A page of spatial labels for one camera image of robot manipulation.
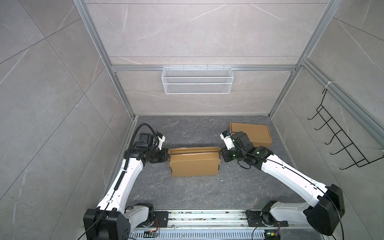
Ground brown cardboard box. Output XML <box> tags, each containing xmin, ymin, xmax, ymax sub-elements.
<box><xmin>230</xmin><ymin>122</ymin><xmax>273</xmax><ymax>148</ymax></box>
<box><xmin>169</xmin><ymin>147</ymin><xmax>221</xmax><ymax>178</ymax></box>

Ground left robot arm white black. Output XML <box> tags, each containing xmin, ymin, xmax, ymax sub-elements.
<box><xmin>83</xmin><ymin>132</ymin><xmax>169</xmax><ymax>240</ymax></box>

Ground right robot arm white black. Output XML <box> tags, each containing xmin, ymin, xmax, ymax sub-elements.
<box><xmin>220</xmin><ymin>131</ymin><xmax>345</xmax><ymax>236</ymax></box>

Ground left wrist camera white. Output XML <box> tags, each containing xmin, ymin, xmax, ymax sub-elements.
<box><xmin>156</xmin><ymin>132</ymin><xmax>166</xmax><ymax>150</ymax></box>

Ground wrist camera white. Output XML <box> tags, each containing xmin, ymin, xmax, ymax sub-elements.
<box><xmin>220</xmin><ymin>130</ymin><xmax>235</xmax><ymax>150</ymax></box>
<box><xmin>156</xmin><ymin>132</ymin><xmax>166</xmax><ymax>150</ymax></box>

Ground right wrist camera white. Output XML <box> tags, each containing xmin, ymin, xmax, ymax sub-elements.
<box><xmin>220</xmin><ymin>130</ymin><xmax>235</xmax><ymax>150</ymax></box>

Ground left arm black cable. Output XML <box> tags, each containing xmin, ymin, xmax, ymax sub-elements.
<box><xmin>77</xmin><ymin>122</ymin><xmax>157</xmax><ymax>240</ymax></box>

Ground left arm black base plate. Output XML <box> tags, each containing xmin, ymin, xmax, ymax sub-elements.
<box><xmin>142</xmin><ymin>211</ymin><xmax>169</xmax><ymax>228</ymax></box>

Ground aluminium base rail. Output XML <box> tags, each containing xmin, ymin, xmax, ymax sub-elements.
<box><xmin>129</xmin><ymin>209</ymin><xmax>329</xmax><ymax>240</ymax></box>

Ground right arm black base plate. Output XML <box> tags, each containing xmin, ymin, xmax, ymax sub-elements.
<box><xmin>245</xmin><ymin>210</ymin><xmax>289</xmax><ymax>227</ymax></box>

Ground white wire mesh basket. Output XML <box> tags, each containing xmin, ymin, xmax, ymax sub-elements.
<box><xmin>162</xmin><ymin>67</ymin><xmax>234</xmax><ymax>95</ymax></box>

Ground black wire hook rack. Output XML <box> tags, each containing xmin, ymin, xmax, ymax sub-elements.
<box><xmin>307</xmin><ymin>89</ymin><xmax>384</xmax><ymax>170</ymax></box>

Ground aluminium frame profiles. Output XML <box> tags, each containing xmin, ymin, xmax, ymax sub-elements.
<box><xmin>74</xmin><ymin>1</ymin><xmax>384</xmax><ymax>145</ymax></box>

